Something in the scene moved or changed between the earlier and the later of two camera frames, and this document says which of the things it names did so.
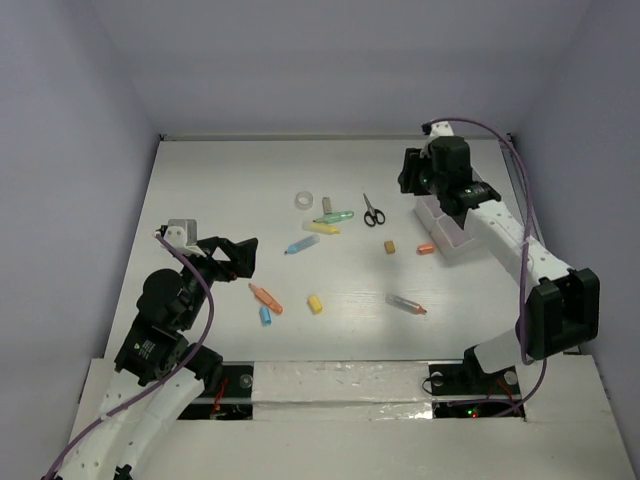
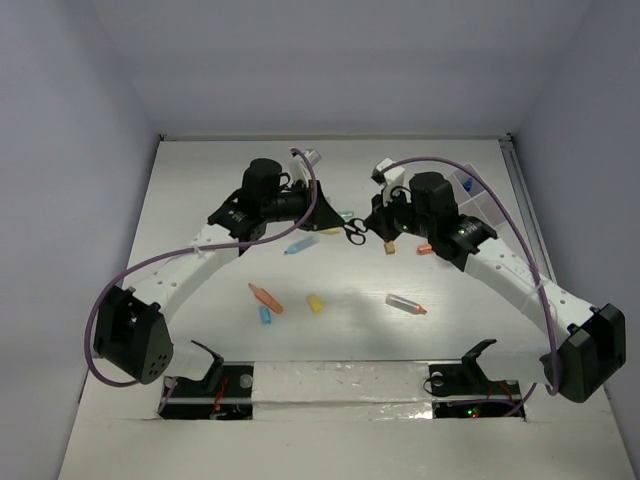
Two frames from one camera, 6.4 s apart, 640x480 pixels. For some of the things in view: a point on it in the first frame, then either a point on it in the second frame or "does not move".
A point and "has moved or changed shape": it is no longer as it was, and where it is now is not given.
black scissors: (373, 215) has moved or changed shape
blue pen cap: (265, 316) does not move
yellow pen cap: (315, 304) does not move
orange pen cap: (425, 249) does not move
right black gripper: (411, 175) to (379, 220)
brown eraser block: (390, 246) does not move
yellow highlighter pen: (322, 228) does not move
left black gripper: (242, 256) to (322, 216)
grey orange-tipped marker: (405, 304) does not move
